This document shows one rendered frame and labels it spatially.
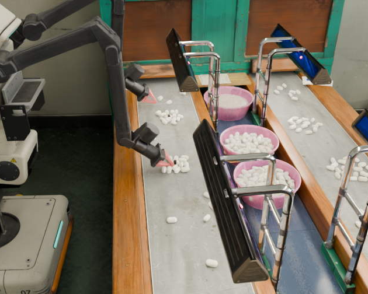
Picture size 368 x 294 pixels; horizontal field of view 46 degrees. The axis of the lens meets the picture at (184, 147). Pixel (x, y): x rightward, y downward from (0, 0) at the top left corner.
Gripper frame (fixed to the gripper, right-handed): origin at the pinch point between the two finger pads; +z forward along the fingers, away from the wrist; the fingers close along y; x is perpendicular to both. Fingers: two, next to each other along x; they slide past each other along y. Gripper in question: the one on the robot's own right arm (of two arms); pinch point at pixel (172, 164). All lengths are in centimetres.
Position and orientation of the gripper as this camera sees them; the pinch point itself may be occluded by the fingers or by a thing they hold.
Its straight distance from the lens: 183.1
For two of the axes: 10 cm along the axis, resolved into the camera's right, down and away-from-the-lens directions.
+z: 7.5, 4.9, 4.4
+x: -6.4, 6.9, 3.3
